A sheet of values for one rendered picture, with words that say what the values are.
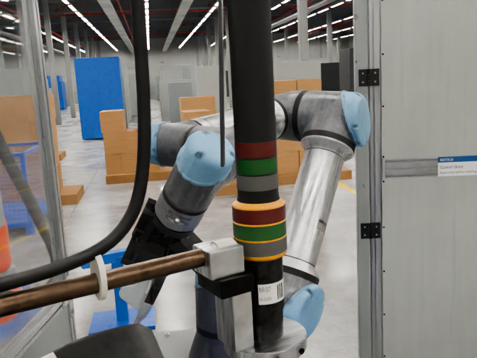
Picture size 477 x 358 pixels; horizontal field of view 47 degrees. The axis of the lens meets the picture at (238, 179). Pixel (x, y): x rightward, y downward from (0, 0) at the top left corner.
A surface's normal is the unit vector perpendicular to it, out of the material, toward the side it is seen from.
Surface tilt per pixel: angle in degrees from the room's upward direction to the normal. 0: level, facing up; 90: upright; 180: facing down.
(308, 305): 100
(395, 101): 90
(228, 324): 90
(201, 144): 40
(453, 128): 89
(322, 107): 58
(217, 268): 90
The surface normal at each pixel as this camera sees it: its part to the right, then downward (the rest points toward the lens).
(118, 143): 0.15, 0.18
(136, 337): 0.42, -0.79
